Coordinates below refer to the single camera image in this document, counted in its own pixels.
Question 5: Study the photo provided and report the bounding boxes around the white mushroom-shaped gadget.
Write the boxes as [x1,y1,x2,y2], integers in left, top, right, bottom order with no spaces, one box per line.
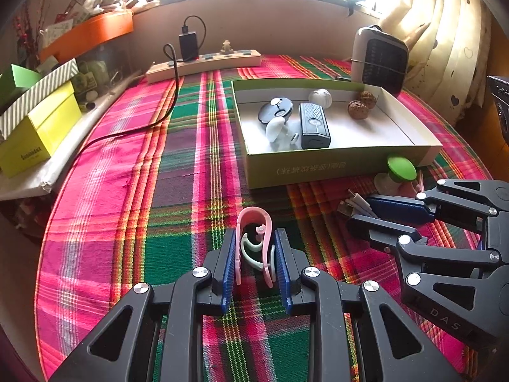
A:
[266,117,302,152]

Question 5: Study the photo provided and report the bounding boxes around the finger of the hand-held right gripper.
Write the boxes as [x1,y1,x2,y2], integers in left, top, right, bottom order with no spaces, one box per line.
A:
[369,179,509,233]
[345,214,502,341]

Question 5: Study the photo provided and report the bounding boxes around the pink plastic hook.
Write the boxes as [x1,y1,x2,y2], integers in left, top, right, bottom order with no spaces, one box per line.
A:
[236,206,275,288]

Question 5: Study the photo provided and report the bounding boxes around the red flower branches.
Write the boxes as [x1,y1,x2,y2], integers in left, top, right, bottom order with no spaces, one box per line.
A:
[14,4,44,56]

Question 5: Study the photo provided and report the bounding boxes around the white USB cable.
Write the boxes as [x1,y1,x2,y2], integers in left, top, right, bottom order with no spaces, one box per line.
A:
[338,191,378,219]

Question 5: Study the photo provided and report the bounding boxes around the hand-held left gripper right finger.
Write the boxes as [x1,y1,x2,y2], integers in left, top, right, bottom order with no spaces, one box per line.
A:
[274,229,464,382]

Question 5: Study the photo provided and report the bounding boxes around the black rectangular device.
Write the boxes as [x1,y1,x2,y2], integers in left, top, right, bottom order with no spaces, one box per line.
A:
[299,103,332,149]

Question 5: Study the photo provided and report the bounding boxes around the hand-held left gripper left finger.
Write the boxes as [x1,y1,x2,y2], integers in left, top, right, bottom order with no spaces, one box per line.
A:
[50,229,239,382]

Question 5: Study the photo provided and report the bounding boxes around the black round disc device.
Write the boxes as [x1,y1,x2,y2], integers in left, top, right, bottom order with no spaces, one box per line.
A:
[258,97,294,125]

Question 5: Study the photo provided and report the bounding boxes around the cream heart-print curtain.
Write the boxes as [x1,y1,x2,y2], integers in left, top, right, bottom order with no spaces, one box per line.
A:
[380,0,498,122]

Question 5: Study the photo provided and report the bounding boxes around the orange box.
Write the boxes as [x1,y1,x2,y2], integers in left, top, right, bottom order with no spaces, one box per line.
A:
[39,10,135,62]

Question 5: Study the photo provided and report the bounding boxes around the black charging cable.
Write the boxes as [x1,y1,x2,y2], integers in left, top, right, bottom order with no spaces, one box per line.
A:
[73,16,207,160]

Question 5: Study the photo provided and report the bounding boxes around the black box device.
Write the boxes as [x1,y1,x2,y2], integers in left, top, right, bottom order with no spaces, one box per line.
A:
[486,75,509,148]

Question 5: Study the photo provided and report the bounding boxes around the pale mint plastic hook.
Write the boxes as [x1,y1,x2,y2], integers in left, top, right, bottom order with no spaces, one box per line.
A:
[241,234,276,271]

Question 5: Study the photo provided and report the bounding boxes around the white cardboard tray box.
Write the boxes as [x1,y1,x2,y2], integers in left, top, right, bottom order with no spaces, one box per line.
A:
[231,78,443,189]

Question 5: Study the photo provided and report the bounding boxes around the white black space heater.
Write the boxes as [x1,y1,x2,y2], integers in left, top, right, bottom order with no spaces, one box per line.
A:
[351,26,409,97]

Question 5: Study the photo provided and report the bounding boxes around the green-lidded clear container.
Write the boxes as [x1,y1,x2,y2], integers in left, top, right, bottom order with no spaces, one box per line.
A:
[374,155,418,194]

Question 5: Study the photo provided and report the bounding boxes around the green printed jar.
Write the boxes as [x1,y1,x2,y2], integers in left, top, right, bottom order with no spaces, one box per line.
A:
[75,60,110,96]

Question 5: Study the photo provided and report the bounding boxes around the small white round bottle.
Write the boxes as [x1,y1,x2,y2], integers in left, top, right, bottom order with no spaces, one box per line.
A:
[309,88,332,109]

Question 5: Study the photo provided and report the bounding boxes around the black charger adapter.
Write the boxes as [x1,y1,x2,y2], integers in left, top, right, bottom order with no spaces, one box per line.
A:
[178,32,199,62]

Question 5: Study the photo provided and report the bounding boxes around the yellow-green cardboard box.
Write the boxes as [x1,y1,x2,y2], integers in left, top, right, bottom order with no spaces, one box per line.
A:
[0,80,83,178]

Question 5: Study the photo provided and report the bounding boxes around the beige power strip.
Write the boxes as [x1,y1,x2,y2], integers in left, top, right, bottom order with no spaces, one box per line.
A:
[145,50,262,84]

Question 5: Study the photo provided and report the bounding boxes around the pink green plaid tablecloth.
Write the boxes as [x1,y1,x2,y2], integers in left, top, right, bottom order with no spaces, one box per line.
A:
[36,55,494,382]

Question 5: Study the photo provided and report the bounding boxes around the white wrapped long roll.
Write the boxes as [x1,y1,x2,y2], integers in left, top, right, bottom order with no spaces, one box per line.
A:
[0,61,156,202]

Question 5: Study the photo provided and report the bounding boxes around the striped box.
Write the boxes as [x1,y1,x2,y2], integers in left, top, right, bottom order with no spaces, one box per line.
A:
[0,59,79,138]

